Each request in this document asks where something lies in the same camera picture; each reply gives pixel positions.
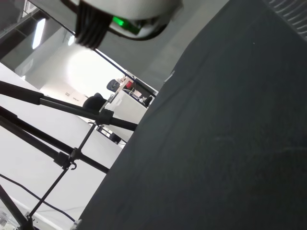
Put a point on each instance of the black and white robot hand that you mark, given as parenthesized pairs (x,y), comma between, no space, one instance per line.
(144,9)

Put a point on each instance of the clear cloth clip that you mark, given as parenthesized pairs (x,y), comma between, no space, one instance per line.
(77,222)
(169,77)

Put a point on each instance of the black office chair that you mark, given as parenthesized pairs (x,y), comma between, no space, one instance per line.
(112,85)
(92,104)

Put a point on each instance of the white desk partition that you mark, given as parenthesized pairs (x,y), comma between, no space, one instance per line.
(129,107)

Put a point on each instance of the black tripod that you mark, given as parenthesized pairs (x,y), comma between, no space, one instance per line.
(60,106)

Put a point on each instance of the grey ribbed cover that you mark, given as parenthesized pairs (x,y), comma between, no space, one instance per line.
(290,14)

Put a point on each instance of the black bench cloth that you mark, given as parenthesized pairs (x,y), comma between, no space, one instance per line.
(216,143)

